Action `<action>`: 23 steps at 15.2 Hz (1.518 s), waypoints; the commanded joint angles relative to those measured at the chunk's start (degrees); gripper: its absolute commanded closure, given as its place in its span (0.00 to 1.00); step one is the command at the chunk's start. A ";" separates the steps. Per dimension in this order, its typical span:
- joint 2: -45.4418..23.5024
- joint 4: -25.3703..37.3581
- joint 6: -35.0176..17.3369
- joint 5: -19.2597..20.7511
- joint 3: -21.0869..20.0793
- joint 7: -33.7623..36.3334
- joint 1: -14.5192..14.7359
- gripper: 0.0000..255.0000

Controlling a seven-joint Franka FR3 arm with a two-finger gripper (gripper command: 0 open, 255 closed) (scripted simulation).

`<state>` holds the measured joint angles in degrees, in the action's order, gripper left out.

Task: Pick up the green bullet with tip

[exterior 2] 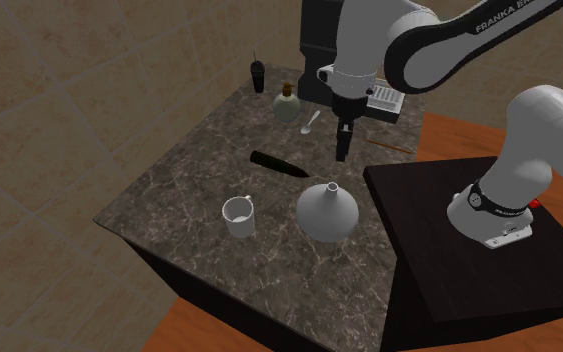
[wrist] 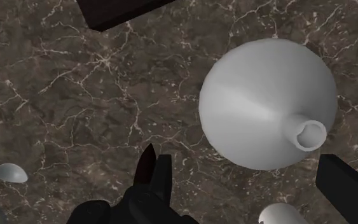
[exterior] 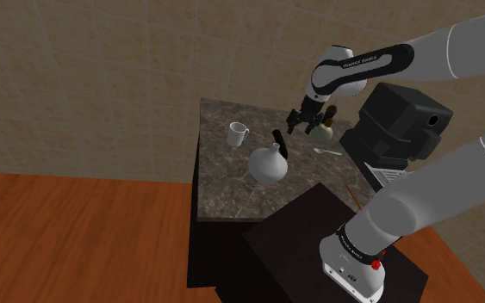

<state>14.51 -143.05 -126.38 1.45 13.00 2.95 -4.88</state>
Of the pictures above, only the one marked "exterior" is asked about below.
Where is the dark robot stand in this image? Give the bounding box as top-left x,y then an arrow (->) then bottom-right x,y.
241,182 -> 430,303

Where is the silver spoon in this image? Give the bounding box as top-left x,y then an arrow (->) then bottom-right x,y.
313,147 -> 343,157

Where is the black coffee machine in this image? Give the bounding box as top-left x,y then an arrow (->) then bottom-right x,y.
339,82 -> 454,192

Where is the pale green vase dark top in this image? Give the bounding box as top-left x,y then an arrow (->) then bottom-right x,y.
310,104 -> 339,143

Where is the brown pencil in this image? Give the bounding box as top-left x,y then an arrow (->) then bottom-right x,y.
345,182 -> 364,211

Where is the grey round kettle black handle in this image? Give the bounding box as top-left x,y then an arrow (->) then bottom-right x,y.
247,128 -> 289,185

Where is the dark cabinet with marble top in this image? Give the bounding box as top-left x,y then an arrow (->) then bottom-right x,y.
186,98 -> 377,291

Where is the white mug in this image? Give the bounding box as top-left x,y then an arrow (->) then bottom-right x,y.
226,121 -> 251,148

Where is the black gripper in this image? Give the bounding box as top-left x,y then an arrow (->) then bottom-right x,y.
285,95 -> 326,136

